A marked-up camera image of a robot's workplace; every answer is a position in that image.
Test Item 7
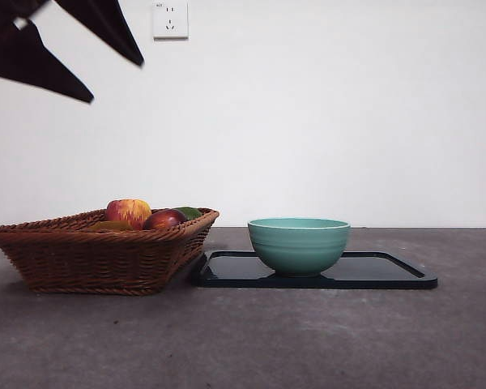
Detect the brown kiwi fruit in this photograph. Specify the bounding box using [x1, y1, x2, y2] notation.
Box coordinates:
[91, 220, 134, 233]

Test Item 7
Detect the dark red plum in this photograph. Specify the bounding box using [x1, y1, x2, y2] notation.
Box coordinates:
[142, 209, 188, 231]

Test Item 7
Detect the red yellow apple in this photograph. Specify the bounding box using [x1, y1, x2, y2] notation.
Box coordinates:
[105, 198, 152, 231]

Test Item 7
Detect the white wall socket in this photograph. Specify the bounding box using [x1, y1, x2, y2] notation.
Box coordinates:
[152, 2, 190, 41]

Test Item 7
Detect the brown wicker basket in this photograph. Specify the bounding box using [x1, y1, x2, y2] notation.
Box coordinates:
[0, 207, 220, 296]

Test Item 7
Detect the teal ceramic bowl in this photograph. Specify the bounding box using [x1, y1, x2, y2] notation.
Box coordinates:
[247, 217, 352, 279]

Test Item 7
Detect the black rectangular tray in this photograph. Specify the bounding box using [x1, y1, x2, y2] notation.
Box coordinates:
[190, 250, 438, 290]

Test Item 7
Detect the green avocado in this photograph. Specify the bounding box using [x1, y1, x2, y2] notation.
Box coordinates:
[173, 207, 203, 222]

